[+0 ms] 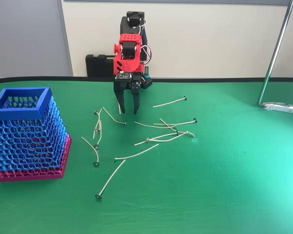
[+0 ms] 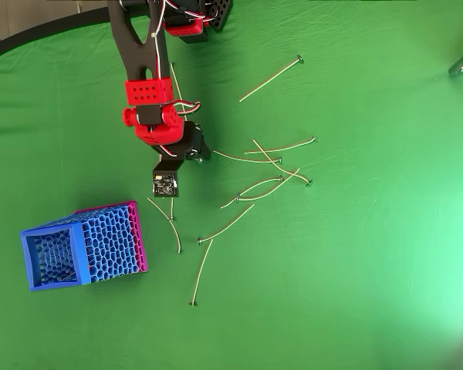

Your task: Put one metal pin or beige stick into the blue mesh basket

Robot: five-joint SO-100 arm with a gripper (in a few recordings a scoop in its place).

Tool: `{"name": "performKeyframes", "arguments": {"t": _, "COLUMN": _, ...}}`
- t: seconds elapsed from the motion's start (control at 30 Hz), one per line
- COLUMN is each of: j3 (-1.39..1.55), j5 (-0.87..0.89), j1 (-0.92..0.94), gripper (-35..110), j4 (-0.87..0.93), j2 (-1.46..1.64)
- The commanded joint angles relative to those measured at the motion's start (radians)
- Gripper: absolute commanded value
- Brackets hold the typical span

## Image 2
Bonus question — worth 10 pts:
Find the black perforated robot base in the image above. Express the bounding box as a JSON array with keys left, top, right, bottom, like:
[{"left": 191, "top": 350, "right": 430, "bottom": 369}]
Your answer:
[{"left": 204, "top": 0, "right": 233, "bottom": 32}]

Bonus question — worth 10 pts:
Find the blue and pink lattice basket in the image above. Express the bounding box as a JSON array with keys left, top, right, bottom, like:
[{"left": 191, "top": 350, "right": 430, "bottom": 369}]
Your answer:
[{"left": 19, "top": 200, "right": 149, "bottom": 293}]

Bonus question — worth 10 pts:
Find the green table cloth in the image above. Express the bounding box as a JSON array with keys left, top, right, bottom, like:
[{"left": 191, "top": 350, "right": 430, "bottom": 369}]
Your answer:
[{"left": 0, "top": 0, "right": 463, "bottom": 370}]

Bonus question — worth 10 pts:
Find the red white servo cable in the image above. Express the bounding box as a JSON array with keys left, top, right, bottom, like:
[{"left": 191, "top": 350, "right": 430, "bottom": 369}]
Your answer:
[
  {"left": 160, "top": 100, "right": 201, "bottom": 116},
  {"left": 150, "top": 0, "right": 170, "bottom": 80}
]

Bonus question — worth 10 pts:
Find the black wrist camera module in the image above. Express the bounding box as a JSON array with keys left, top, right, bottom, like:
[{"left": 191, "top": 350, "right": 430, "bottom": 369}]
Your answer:
[{"left": 152, "top": 153, "right": 186, "bottom": 199}]

